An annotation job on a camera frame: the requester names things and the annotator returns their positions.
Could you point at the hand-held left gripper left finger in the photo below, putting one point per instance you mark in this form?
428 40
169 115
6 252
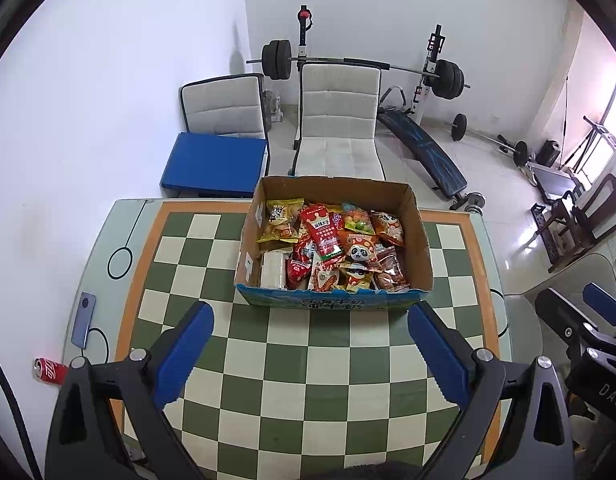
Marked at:
185 350

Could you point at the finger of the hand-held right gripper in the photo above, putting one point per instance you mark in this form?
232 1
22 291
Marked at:
563 310
608 305

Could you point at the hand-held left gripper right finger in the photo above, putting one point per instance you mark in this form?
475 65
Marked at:
438 355

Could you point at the dark brown snack packet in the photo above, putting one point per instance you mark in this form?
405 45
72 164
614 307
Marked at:
390 260

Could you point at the white wafer snack packet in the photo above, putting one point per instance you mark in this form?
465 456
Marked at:
274 270

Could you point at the cardboard box with blue print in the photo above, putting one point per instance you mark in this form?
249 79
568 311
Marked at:
328 300

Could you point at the small panda snack packet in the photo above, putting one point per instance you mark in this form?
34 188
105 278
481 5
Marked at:
360 250

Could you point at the orange panda snack packet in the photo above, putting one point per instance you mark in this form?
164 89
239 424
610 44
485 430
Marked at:
388 227

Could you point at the plain red snack packet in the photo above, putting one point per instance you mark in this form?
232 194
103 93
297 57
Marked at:
298 265

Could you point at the orange yellow snack packet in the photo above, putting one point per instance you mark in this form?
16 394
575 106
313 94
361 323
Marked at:
278 232

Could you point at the red white long snack packet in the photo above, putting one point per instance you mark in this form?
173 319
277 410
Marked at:
324 232

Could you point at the yellow chips packet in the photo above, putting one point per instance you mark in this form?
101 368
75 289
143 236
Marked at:
284 211

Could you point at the grey shell chair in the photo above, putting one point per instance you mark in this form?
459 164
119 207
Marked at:
578 270

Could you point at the black perforated metal bar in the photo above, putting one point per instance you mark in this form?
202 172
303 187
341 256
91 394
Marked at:
545 230

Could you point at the brown wooden chair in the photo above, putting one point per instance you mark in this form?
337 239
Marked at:
605 200

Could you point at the blue smartphone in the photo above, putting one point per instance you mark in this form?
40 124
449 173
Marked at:
82 320

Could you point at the green checkered tablecloth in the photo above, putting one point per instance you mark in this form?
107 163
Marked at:
313 360

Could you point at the grey treadmill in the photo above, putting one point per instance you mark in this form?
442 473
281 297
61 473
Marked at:
553 175

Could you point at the red soda can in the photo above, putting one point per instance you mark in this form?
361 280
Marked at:
50 371

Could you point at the metal dumbbell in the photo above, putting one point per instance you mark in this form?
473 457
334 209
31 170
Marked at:
473 202

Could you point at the black speaker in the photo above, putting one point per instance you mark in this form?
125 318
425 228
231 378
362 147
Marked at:
548 154

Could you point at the blue folded mat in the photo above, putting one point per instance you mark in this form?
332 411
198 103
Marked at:
212 165

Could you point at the blue black sit-up bench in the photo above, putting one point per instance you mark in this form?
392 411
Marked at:
428 155

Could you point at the short barbell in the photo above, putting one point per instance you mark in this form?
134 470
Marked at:
459 126

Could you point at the white padded chair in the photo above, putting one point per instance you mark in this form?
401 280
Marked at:
222 105
338 110

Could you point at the white small appliance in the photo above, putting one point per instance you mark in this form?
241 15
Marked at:
274 107

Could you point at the long barbell with black plates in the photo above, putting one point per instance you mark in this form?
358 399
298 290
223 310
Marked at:
448 78

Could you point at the white barbell rack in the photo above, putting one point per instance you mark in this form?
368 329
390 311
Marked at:
422 92

